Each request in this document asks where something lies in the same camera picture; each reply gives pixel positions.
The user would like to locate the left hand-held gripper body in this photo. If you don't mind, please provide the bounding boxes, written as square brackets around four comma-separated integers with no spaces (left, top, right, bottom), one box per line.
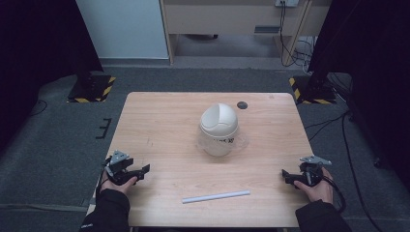
[105,149,143,187]

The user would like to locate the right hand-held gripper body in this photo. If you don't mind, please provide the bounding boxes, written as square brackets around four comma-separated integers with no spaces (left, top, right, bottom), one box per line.
[297,155,333,189]

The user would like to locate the white stick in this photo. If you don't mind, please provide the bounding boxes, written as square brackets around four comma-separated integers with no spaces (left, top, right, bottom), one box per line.
[181,189,251,205]

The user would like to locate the white swing-lid trash bin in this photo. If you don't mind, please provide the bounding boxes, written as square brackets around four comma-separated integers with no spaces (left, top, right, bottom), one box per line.
[198,102,240,158]

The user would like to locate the person's left hand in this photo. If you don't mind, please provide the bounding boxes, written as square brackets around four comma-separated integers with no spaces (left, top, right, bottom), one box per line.
[100,175,138,196]

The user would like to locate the person's right hand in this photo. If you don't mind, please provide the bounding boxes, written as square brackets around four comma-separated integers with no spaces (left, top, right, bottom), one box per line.
[293,167,335,205]

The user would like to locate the black stand base yellow stripes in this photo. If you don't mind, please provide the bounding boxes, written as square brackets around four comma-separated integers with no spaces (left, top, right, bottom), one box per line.
[66,73,117,104]
[288,74,338,105]

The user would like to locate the white panel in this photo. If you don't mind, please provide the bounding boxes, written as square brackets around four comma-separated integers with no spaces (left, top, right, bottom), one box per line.
[74,0,170,60]

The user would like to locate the black curtain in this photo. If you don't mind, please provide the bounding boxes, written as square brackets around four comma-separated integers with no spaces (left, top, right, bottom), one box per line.
[307,0,410,191]
[0,0,104,153]

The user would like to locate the light wooden desk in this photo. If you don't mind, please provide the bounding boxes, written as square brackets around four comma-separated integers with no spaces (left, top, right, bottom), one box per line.
[160,0,334,66]

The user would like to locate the grey power strip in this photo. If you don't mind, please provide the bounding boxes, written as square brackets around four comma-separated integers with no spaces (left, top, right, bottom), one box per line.
[274,0,301,9]

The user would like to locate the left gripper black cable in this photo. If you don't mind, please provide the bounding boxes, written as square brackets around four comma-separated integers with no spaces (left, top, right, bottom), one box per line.
[96,157,112,198]

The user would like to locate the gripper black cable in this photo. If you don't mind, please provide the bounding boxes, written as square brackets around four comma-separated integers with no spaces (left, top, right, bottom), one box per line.
[322,175,348,215]
[96,157,112,198]

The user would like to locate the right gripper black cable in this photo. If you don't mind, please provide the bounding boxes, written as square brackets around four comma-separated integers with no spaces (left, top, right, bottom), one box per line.
[322,175,348,215]

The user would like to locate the black bracket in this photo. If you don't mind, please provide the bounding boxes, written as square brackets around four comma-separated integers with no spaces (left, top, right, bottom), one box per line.
[95,117,113,140]

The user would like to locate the black floor cable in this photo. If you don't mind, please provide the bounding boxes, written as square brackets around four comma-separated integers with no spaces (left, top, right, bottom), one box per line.
[304,108,385,232]
[30,99,49,117]

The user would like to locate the black cables under desk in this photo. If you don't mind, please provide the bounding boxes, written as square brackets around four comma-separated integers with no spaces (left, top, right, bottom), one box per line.
[278,2,315,73]

